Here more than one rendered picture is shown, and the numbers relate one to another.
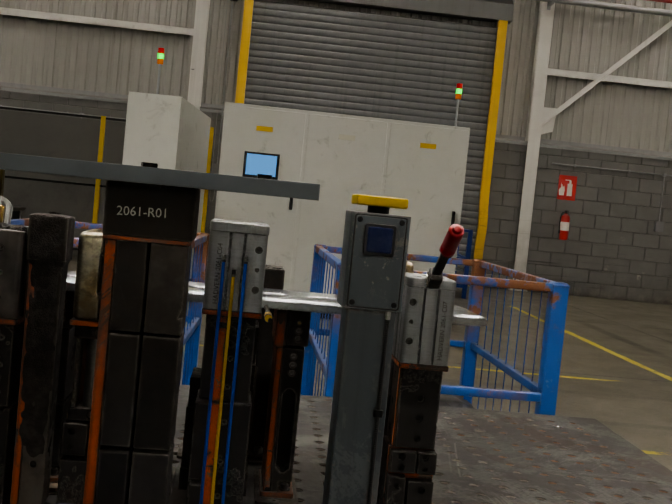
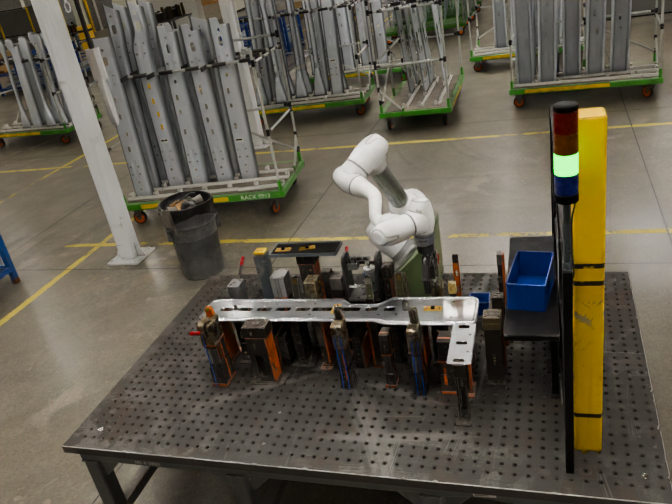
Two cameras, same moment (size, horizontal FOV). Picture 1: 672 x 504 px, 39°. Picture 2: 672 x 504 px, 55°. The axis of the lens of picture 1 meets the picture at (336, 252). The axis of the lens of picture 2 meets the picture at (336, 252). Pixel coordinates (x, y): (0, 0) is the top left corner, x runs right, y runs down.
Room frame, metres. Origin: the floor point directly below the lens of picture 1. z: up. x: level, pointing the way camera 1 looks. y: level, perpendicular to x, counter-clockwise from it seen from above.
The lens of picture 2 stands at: (3.82, 1.67, 2.61)
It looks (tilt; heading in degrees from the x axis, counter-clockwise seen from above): 26 degrees down; 205
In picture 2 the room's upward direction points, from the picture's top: 11 degrees counter-clockwise
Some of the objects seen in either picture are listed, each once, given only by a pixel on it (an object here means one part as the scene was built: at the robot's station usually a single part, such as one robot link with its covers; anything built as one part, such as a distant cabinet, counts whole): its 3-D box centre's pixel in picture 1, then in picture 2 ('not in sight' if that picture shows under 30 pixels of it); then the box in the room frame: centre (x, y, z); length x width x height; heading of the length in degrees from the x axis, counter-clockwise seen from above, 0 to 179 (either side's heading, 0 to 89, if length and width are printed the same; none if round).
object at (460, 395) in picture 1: (411, 378); not in sight; (3.78, -0.35, 0.47); 1.20 x 0.80 x 0.95; 5
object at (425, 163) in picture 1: (339, 194); not in sight; (9.49, 0.02, 1.22); 2.40 x 0.54 x 2.45; 95
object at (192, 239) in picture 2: not in sight; (194, 236); (-0.62, -1.79, 0.36); 0.54 x 0.50 x 0.73; 4
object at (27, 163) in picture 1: (156, 176); (305, 249); (1.09, 0.21, 1.16); 0.37 x 0.14 x 0.02; 96
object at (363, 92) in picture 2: not in sight; (305, 59); (-5.81, -2.78, 0.88); 1.91 x 1.00 x 1.76; 97
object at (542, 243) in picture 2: not in sight; (531, 282); (1.11, 1.35, 1.02); 0.90 x 0.22 x 0.03; 6
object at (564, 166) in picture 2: not in sight; (566, 162); (1.93, 1.56, 1.90); 0.07 x 0.07 x 0.06
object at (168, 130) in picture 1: (166, 178); not in sight; (10.27, 1.90, 1.22); 2.40 x 0.54 x 2.45; 1
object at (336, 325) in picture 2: not in sight; (343, 352); (1.57, 0.55, 0.87); 0.12 x 0.09 x 0.35; 6
